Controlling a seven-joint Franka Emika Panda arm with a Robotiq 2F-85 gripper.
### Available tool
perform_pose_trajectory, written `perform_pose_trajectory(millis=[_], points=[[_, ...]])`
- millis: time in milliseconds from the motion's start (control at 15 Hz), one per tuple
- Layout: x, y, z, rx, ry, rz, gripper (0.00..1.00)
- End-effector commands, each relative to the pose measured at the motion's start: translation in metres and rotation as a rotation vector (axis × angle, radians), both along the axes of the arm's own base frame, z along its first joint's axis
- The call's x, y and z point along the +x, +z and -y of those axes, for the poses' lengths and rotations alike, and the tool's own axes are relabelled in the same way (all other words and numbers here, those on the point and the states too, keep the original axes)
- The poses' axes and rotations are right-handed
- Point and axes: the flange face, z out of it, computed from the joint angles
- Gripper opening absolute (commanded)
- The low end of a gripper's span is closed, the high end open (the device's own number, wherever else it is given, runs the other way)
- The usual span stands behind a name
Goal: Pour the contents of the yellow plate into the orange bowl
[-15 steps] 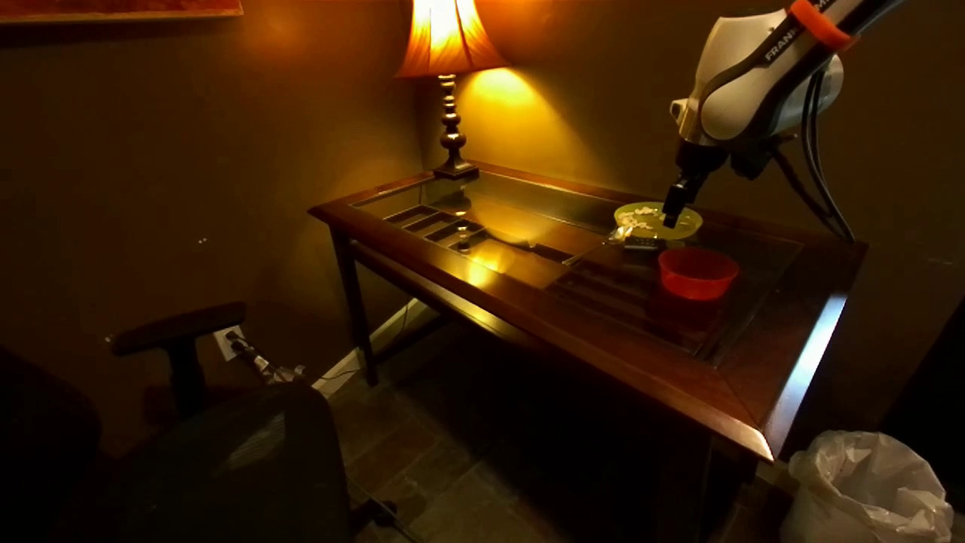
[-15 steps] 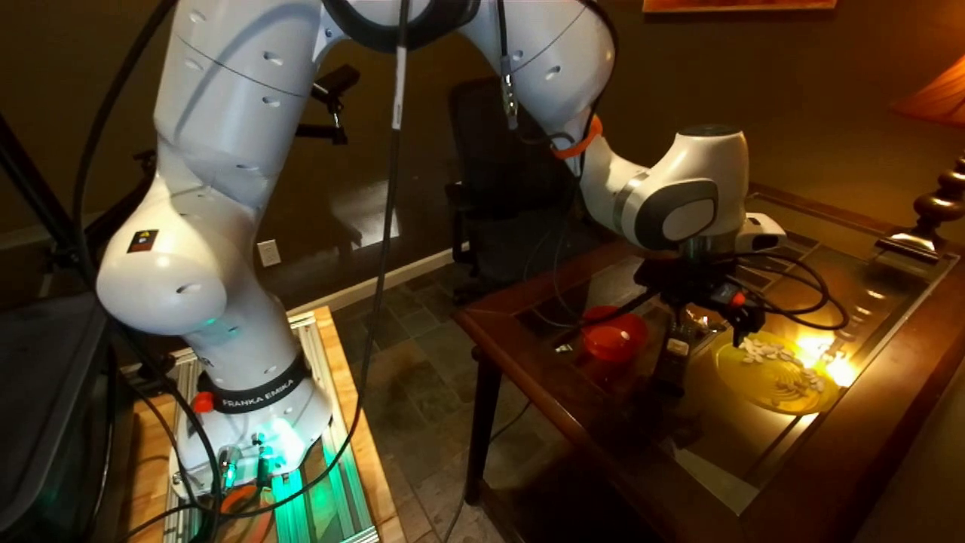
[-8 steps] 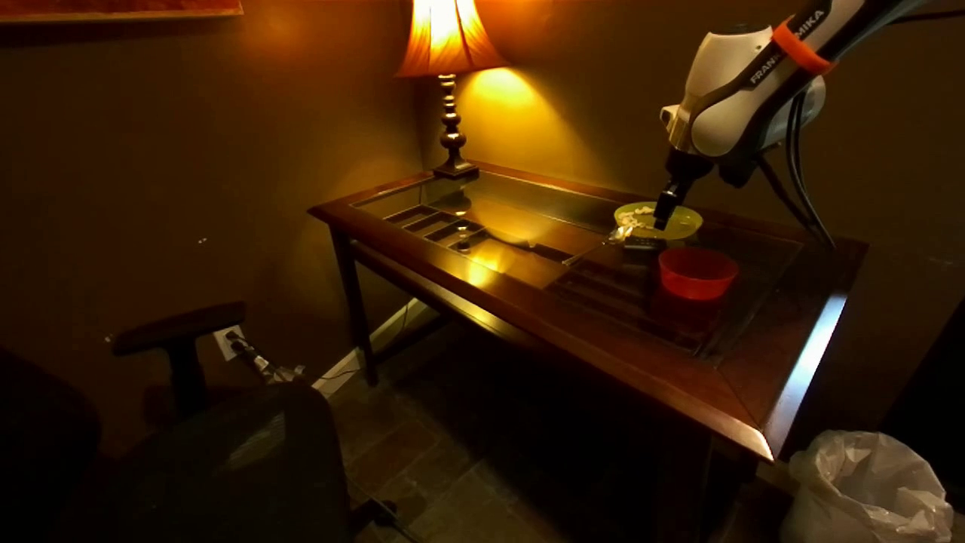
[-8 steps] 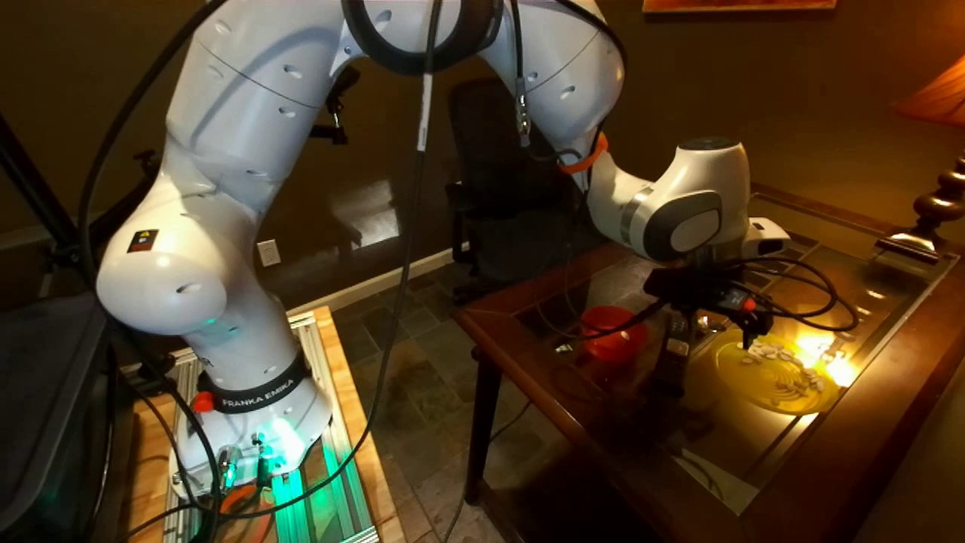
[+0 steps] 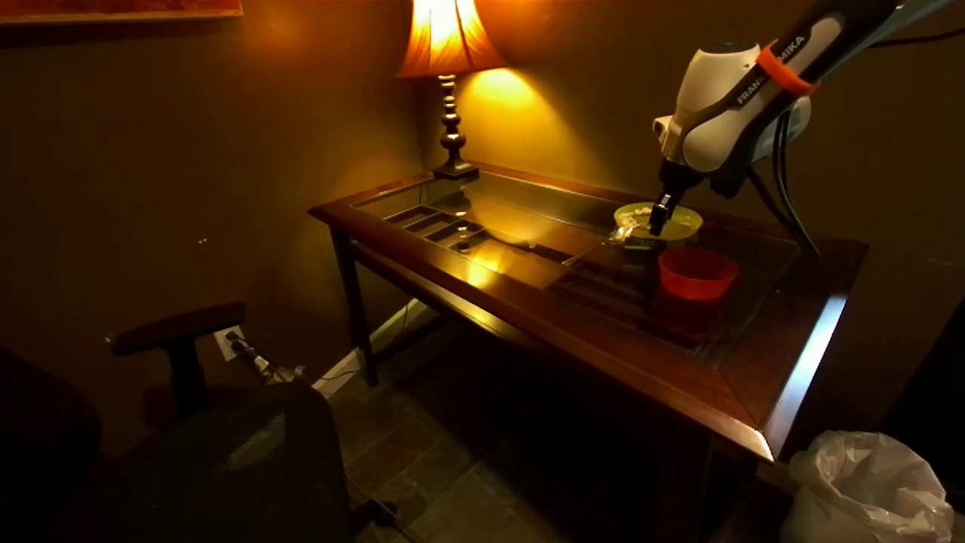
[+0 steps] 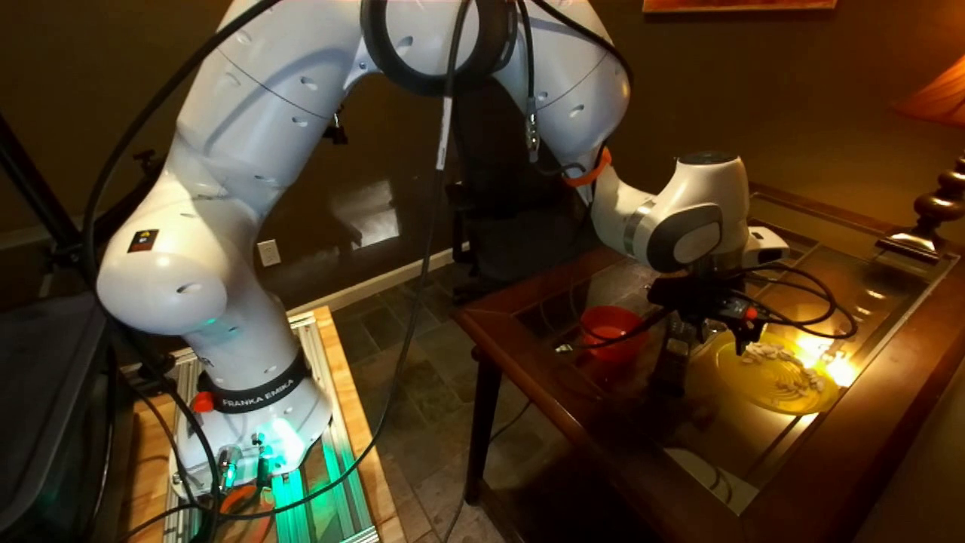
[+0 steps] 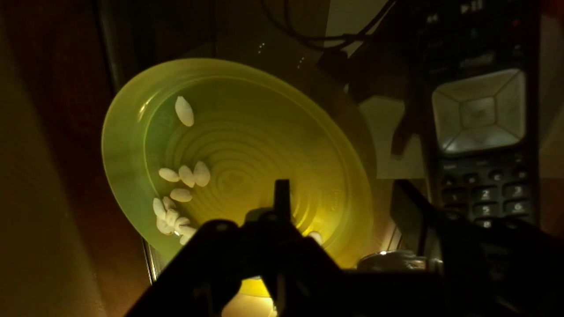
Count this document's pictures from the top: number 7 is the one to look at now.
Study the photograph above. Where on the silver spoon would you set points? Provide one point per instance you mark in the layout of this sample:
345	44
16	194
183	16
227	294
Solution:
478	111

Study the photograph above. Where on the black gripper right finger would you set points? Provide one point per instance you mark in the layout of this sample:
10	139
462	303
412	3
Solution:
493	275

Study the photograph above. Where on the yellow plastic plate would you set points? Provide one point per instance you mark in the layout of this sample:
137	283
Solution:
252	134

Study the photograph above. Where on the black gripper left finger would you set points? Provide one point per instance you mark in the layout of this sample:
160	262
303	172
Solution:
247	269

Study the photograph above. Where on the white seeds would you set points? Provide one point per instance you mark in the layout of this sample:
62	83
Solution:
185	176

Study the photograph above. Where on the dark wooden glass-top table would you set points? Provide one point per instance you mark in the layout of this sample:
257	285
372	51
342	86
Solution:
58	128

